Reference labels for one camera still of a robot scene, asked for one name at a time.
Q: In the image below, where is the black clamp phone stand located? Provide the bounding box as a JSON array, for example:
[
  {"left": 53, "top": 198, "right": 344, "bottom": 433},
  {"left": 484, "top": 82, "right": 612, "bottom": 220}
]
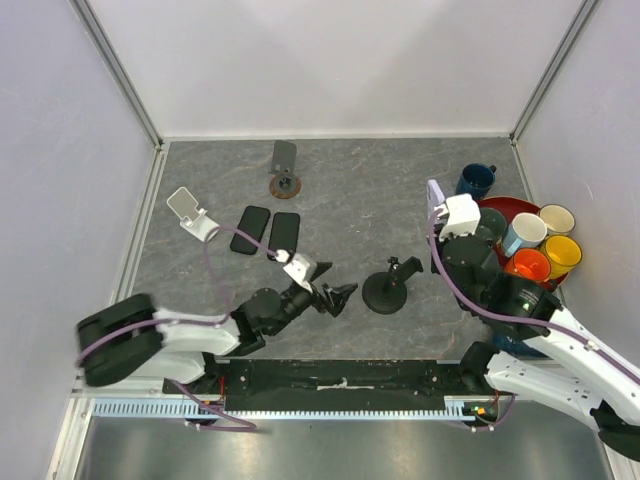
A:
[{"left": 361, "top": 256, "right": 424, "bottom": 315}]

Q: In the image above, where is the black phone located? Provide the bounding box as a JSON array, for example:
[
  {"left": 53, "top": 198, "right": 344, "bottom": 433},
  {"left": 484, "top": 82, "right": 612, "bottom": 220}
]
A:
[
  {"left": 268, "top": 212, "right": 301, "bottom": 253},
  {"left": 230, "top": 205, "right": 271, "bottom": 256}
]

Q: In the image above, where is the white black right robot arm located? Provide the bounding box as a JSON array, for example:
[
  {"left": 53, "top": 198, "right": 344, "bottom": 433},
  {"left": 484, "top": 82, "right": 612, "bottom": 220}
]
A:
[{"left": 428, "top": 227, "right": 639, "bottom": 460}]

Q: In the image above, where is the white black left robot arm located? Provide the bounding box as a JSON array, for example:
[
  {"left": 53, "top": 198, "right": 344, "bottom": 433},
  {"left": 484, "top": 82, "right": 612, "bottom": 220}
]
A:
[{"left": 76, "top": 251, "right": 358, "bottom": 393}]

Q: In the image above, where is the round wooden base phone stand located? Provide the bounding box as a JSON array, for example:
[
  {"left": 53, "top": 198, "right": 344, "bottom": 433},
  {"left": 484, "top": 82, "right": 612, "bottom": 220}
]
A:
[{"left": 269, "top": 140, "right": 301, "bottom": 199}]

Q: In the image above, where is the white metal phone stand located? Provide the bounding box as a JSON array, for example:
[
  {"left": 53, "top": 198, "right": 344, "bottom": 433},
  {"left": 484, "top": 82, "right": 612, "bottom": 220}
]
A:
[{"left": 166, "top": 186, "right": 220, "bottom": 243}]

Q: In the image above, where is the grey green mug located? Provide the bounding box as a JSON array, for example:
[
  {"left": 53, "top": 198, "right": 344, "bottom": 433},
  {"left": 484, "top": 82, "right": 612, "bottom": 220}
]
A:
[{"left": 475, "top": 207, "right": 508, "bottom": 247}]

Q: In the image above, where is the orange mug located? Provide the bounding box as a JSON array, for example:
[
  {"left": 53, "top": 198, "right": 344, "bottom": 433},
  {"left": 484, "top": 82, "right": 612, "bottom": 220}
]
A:
[{"left": 503, "top": 248, "right": 551, "bottom": 290}]

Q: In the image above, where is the white light blue mug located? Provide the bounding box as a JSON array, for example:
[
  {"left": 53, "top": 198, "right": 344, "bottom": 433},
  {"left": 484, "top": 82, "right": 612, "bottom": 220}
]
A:
[{"left": 500, "top": 212, "right": 548, "bottom": 258}]

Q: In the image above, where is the red round tray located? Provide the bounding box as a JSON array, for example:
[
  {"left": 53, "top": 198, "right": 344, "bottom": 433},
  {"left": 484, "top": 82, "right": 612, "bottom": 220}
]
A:
[{"left": 478, "top": 196, "right": 568, "bottom": 293}]

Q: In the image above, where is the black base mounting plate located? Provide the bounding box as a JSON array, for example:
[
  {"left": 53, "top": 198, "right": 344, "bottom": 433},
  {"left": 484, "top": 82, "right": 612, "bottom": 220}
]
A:
[{"left": 187, "top": 359, "right": 496, "bottom": 412}]

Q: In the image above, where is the dark blue mug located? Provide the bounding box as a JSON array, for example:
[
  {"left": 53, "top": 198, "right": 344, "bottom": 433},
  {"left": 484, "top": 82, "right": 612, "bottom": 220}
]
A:
[{"left": 455, "top": 163, "right": 497, "bottom": 200}]

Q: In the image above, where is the yellow mug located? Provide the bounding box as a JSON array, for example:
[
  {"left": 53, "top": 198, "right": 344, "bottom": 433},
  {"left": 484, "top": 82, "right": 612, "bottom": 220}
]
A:
[{"left": 539, "top": 235, "right": 583, "bottom": 280}]

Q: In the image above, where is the cream mug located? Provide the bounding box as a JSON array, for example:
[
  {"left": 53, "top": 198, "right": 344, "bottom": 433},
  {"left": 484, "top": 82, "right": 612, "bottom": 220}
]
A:
[{"left": 537, "top": 204, "right": 576, "bottom": 236}]

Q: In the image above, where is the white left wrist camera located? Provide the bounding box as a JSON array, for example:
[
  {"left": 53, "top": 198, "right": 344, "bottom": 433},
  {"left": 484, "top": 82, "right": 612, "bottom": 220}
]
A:
[{"left": 275, "top": 249, "right": 317, "bottom": 292}]

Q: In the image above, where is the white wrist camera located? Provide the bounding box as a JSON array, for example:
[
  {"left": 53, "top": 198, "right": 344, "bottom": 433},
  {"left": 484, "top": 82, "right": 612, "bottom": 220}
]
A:
[
  {"left": 275, "top": 249, "right": 317, "bottom": 292},
  {"left": 435, "top": 194, "right": 481, "bottom": 242}
]

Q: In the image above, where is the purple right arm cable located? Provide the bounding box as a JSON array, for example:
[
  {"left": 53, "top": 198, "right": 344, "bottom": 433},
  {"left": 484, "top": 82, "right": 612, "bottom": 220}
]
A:
[{"left": 428, "top": 207, "right": 640, "bottom": 434}]

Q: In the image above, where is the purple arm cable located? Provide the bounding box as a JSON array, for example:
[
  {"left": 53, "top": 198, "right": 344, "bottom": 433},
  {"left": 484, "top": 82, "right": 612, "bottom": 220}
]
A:
[
  {"left": 75, "top": 225, "right": 259, "bottom": 432},
  {"left": 428, "top": 207, "right": 640, "bottom": 434}
]

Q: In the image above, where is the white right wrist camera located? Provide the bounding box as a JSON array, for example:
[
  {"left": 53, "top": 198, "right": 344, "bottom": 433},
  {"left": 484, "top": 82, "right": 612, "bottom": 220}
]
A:
[{"left": 435, "top": 194, "right": 481, "bottom": 242}]

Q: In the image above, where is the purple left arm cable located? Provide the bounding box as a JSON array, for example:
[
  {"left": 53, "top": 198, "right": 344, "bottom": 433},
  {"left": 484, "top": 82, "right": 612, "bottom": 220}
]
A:
[{"left": 75, "top": 225, "right": 259, "bottom": 432}]

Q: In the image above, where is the grey slotted cable duct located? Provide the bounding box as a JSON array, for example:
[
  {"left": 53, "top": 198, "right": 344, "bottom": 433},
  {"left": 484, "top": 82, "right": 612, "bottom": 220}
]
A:
[{"left": 91, "top": 397, "right": 476, "bottom": 422}]

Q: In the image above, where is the aluminium frame post right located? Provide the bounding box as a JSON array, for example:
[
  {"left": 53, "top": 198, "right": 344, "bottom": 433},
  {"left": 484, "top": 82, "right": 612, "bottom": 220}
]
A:
[{"left": 509, "top": 0, "right": 600, "bottom": 146}]

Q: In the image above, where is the aluminium frame post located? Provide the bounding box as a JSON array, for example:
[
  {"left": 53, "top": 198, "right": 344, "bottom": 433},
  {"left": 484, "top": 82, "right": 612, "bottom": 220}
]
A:
[
  {"left": 509, "top": 0, "right": 600, "bottom": 146},
  {"left": 69, "top": 0, "right": 164, "bottom": 149}
]

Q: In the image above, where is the aluminium frame post left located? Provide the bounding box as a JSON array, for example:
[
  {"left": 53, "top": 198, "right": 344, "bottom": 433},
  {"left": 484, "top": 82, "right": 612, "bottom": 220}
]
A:
[{"left": 69, "top": 0, "right": 164, "bottom": 149}]

